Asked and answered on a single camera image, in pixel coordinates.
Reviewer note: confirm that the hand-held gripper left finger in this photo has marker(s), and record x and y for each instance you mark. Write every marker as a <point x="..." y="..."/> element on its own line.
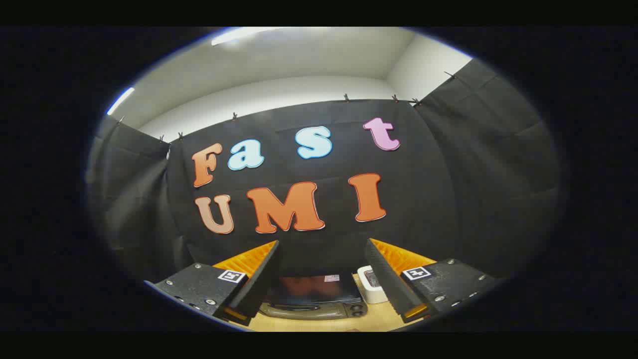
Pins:
<point x="259" y="284"/>

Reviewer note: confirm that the white rectangular box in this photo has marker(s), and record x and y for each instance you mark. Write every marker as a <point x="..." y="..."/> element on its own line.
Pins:
<point x="371" y="294"/>

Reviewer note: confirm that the row of black cloth clips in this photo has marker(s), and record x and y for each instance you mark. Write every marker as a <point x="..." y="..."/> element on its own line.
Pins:
<point x="345" y="97"/>

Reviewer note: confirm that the black backdrop cloth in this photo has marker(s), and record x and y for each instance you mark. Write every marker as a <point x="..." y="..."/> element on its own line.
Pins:
<point x="423" y="199"/>

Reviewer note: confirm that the black toaster oven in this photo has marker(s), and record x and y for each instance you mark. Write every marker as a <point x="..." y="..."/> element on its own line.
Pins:
<point x="314" y="294"/>

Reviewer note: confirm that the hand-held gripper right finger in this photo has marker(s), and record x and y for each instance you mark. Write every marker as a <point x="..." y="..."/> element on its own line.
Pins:
<point x="386" y="279"/>

